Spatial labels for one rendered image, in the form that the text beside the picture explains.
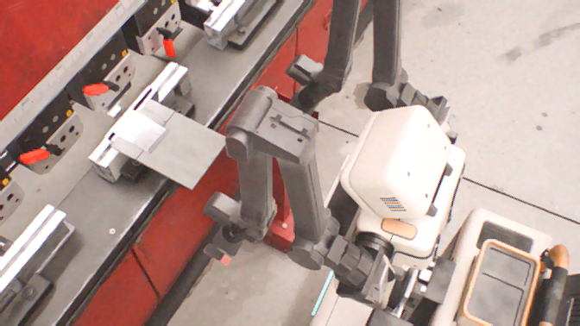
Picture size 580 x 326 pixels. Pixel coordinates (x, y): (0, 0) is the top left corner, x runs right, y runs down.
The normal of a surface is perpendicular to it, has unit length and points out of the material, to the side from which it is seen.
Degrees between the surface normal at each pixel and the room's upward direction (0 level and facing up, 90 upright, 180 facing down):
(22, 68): 90
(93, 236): 0
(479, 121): 0
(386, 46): 90
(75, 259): 0
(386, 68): 84
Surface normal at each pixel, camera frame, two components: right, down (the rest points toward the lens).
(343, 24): -0.37, 0.80
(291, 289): 0.02, -0.49
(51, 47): 0.87, 0.43
